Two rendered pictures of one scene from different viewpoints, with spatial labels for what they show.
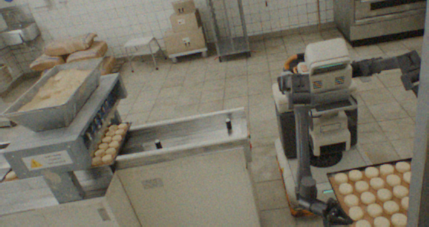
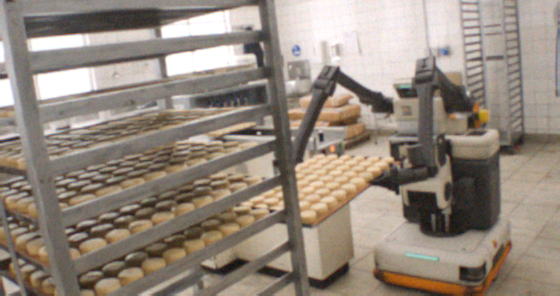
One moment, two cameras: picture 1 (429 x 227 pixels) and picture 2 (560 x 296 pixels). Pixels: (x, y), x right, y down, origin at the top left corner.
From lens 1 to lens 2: 1.64 m
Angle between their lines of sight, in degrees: 42
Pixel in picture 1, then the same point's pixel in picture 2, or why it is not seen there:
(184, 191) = not seen: hidden behind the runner
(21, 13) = (302, 68)
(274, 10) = not seen: outside the picture
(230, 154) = not seen: hidden behind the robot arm
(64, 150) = (182, 104)
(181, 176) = (261, 168)
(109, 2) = (378, 66)
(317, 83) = (406, 109)
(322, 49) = (408, 69)
